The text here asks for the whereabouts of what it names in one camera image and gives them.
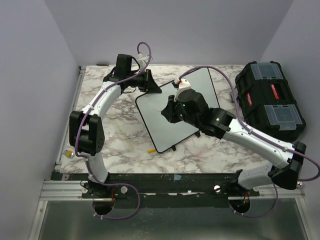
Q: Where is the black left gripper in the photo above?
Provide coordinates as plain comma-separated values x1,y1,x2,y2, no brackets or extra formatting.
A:
126,69,162,93

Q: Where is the white whiteboard with black frame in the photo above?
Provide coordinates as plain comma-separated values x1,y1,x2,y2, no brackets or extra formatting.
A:
135,66,221,154

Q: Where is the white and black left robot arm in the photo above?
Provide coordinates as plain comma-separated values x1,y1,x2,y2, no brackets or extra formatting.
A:
69,52,161,198

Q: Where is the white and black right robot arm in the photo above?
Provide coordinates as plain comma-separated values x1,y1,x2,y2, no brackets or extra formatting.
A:
161,89,306,196

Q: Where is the blue tape piece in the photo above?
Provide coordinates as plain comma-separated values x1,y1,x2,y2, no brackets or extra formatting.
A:
173,174,182,181

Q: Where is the black plastic toolbox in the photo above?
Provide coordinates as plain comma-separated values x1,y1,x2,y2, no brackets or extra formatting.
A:
235,61,306,143

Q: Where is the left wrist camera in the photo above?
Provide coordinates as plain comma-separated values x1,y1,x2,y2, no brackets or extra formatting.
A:
137,52,152,70

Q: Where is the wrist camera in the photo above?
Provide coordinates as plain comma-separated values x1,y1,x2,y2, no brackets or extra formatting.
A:
137,52,152,70
172,78,191,102

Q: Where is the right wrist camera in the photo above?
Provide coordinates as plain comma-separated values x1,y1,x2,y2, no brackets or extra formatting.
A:
172,78,191,102

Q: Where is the small dark wall clip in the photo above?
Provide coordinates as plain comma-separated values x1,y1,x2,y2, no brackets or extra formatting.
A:
96,63,109,66

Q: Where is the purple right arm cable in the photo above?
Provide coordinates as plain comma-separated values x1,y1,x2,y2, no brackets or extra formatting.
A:
177,66,320,218

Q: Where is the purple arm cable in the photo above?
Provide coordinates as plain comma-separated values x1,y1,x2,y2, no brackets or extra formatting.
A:
177,66,320,218
74,41,153,221

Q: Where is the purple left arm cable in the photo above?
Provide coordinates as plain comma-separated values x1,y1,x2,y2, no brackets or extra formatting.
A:
74,41,153,221

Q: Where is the aluminium frame profile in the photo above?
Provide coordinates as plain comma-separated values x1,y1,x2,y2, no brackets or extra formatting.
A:
28,66,87,240

